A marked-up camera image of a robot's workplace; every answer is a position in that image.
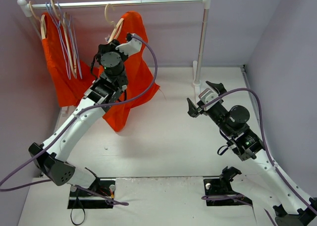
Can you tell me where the beige wooden hanger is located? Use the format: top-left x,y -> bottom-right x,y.
104,3 -> 124,43
50,0 -> 77,79

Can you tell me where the orange t shirt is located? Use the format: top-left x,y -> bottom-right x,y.
103,11 -> 159,132

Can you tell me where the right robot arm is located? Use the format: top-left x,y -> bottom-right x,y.
187,81 -> 317,226

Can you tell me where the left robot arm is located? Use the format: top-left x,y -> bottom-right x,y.
28,40 -> 128,196

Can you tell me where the hanging orange shirt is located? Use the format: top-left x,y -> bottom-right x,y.
41,12 -> 95,107

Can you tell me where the beige hanger under shirt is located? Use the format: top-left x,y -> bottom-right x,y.
28,1 -> 47,40

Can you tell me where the white metal clothes rack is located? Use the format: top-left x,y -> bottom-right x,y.
17,0 -> 211,102

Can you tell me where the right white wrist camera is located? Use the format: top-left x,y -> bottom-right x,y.
197,88 -> 218,107

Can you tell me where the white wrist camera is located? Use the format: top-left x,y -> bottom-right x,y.
197,88 -> 218,107
115,33 -> 143,56

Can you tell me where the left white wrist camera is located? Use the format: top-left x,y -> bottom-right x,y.
115,33 -> 143,56

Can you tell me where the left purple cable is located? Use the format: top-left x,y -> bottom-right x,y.
0,35 -> 159,207

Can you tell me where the purple cable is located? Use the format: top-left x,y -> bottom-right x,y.
0,35 -> 159,207
201,88 -> 317,226

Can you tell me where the lilac wire hanger right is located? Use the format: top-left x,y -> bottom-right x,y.
57,3 -> 83,80

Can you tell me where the lilac wire hanger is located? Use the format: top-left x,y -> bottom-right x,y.
57,3 -> 83,80
45,1 -> 71,80

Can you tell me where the lilac wire hanger left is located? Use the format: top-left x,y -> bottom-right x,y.
45,1 -> 71,80

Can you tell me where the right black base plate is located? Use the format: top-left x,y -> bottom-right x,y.
202,177 -> 253,207

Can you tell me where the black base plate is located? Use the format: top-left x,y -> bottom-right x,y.
202,177 -> 253,207
67,179 -> 115,209

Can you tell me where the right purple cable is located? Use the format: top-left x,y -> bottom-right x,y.
201,88 -> 317,226

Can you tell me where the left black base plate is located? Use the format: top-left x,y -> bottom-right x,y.
67,179 -> 115,209

